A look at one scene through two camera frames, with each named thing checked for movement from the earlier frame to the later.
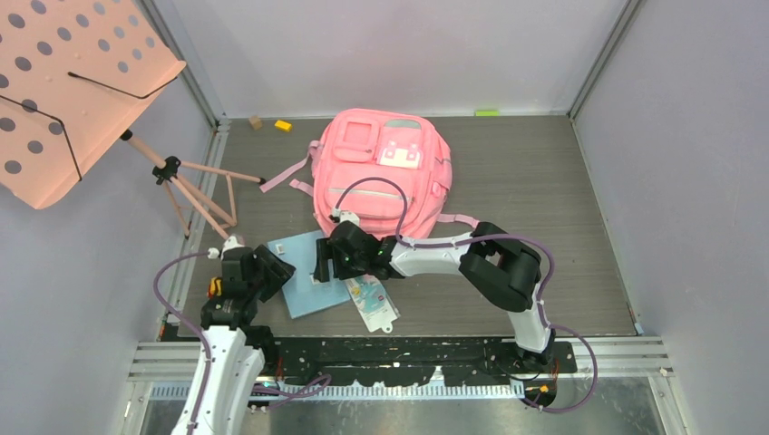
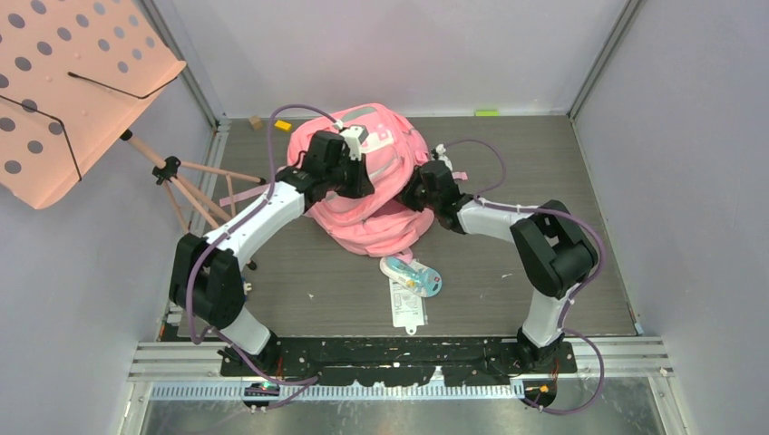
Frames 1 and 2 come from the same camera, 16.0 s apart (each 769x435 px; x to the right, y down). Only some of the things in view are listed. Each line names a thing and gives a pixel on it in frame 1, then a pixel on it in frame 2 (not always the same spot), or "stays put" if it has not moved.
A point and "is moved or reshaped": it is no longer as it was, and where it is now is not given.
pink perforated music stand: x=74 y=76 stays put
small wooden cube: x=256 y=121 stays put
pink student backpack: x=387 y=169 is moved or reshaped
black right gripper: x=324 y=250 to x=406 y=198
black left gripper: x=280 y=272 to x=363 y=187
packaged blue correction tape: x=373 y=302 to x=410 y=285
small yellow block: x=283 y=125 stays put
